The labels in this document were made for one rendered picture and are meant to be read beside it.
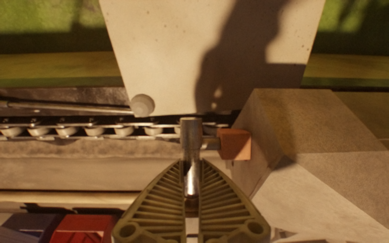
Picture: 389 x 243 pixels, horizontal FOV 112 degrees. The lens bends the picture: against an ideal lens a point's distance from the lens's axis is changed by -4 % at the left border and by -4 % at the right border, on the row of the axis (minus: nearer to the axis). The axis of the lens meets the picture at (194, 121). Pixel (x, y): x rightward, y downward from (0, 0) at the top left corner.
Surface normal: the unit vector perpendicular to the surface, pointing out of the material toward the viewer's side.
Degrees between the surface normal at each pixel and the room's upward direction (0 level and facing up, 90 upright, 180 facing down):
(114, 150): 46
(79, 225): 95
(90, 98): 0
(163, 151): 52
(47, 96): 0
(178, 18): 0
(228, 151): 25
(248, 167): 90
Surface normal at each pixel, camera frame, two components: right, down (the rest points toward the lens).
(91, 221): 0.00, -0.89
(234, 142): 0.03, 0.11
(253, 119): -1.00, 0.00
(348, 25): 0.03, 0.52
